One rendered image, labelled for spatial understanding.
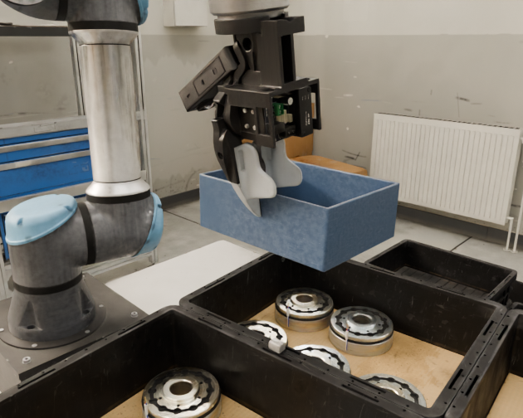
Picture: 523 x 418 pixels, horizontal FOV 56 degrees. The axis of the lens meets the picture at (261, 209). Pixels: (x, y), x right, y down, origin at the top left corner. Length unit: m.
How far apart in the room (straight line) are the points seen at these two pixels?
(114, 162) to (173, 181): 3.16
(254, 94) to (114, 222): 0.51
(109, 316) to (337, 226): 0.60
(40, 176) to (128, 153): 1.67
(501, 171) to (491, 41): 0.81
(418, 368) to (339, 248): 0.33
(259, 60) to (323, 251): 0.20
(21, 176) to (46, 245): 1.65
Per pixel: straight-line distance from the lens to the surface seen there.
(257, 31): 0.47
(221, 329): 0.69
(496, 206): 3.50
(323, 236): 0.51
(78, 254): 0.92
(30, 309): 0.96
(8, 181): 2.52
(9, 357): 0.95
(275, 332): 0.81
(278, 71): 0.46
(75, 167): 2.64
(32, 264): 0.92
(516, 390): 0.83
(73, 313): 0.96
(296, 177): 0.54
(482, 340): 0.73
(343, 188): 0.67
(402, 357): 0.84
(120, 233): 0.92
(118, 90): 0.91
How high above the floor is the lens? 1.30
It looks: 19 degrees down
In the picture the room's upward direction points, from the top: straight up
